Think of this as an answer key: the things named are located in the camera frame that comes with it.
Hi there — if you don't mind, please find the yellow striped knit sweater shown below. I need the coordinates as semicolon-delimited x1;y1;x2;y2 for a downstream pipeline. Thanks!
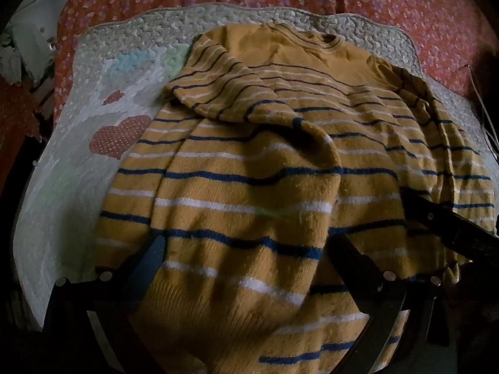
95;22;497;374

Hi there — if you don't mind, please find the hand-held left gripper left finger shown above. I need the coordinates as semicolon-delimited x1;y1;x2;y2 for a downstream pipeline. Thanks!
44;235;168;374

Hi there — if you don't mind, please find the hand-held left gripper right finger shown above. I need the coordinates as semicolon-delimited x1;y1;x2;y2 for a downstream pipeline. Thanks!
328;235;453;374

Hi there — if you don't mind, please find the white quilted mat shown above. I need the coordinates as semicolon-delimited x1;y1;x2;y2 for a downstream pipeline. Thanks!
12;3;492;332

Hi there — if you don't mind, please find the white cloth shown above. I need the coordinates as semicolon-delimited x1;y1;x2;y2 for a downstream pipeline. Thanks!
0;0;84;86

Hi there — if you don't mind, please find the red floral bedsheet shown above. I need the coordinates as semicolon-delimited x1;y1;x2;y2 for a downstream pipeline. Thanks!
0;0;499;188

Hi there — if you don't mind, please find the white cable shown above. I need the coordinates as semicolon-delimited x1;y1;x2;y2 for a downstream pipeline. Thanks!
468;64;499;145

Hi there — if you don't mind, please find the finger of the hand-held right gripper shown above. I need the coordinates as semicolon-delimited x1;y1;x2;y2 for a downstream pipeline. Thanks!
401;191;499;266

